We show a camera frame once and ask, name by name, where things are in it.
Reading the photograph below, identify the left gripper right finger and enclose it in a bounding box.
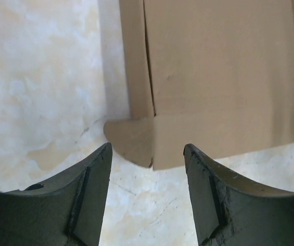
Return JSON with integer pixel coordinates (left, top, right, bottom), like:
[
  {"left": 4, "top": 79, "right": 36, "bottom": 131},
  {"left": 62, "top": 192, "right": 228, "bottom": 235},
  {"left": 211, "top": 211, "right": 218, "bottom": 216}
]
[{"left": 184, "top": 144, "right": 294, "bottom": 245}]

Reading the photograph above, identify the brown cardboard box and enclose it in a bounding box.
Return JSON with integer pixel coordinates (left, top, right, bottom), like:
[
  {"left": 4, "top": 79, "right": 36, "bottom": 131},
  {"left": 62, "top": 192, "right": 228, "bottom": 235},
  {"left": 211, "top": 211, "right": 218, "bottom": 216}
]
[{"left": 104, "top": 0, "right": 294, "bottom": 170}]

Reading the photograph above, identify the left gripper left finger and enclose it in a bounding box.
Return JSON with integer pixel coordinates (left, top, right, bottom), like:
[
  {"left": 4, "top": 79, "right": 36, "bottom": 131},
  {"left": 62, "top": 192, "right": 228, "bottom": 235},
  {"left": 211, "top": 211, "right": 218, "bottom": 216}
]
[{"left": 0, "top": 143, "right": 112, "bottom": 245}]

